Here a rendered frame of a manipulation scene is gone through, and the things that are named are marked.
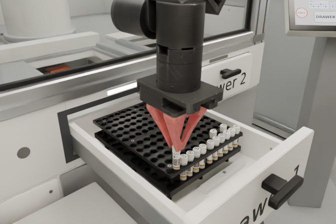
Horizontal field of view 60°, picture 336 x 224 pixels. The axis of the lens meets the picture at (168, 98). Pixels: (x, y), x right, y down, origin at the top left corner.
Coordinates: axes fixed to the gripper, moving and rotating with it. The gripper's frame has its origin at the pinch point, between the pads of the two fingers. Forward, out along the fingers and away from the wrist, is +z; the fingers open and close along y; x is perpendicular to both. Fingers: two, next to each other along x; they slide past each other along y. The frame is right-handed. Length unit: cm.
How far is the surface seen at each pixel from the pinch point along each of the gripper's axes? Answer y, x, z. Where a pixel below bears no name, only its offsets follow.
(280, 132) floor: 57, -169, 95
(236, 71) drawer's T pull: 17.4, -39.5, 3.3
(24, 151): 22.9, 14.6, 6.7
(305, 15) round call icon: 21, -85, -6
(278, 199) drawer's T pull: -14.2, -3.6, 2.6
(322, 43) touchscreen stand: 18, -100, 6
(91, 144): 14.9, 5.9, 5.2
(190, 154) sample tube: -0.5, -2.4, 2.9
